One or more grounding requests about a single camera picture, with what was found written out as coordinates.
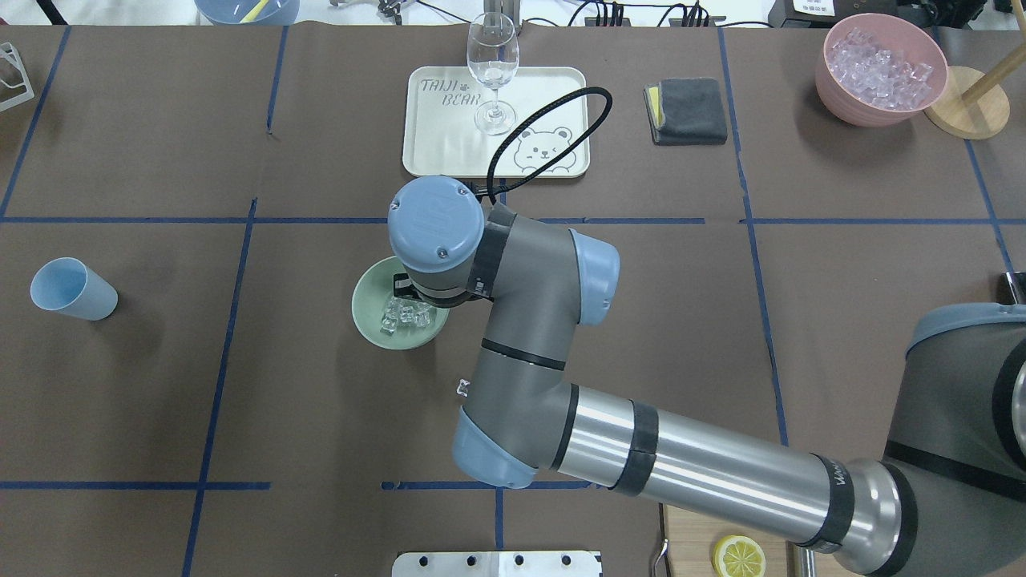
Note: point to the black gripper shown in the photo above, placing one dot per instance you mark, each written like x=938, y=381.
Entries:
x=403, y=286

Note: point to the green bowl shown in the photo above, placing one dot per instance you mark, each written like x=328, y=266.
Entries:
x=370, y=293

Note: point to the light blue plastic cup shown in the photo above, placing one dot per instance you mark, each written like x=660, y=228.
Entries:
x=69, y=287

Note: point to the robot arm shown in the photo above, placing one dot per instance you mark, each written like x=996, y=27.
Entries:
x=945, y=499

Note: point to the ice cubes in green bowl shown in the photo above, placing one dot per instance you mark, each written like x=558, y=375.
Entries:
x=401, y=315

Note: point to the dark blue bowl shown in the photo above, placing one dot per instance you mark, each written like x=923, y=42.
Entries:
x=228, y=13

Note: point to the pink bowl with ice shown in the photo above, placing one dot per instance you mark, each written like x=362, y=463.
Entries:
x=876, y=70

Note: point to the cream bear tray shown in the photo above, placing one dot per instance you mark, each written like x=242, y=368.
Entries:
x=441, y=137

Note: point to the clear wine glass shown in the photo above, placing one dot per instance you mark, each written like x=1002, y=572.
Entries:
x=493, y=59

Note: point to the yellow plastic fork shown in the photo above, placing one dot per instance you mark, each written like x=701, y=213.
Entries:
x=254, y=12

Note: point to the wooden cutting board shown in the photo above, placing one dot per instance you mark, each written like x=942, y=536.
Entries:
x=692, y=539

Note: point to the lemon half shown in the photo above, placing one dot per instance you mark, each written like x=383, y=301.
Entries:
x=738, y=556

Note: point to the wooden round stand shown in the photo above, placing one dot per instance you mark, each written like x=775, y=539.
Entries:
x=971, y=101

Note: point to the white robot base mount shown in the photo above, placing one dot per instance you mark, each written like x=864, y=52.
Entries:
x=499, y=563

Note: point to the white wire cup rack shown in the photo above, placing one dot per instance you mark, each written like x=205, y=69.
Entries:
x=15, y=82

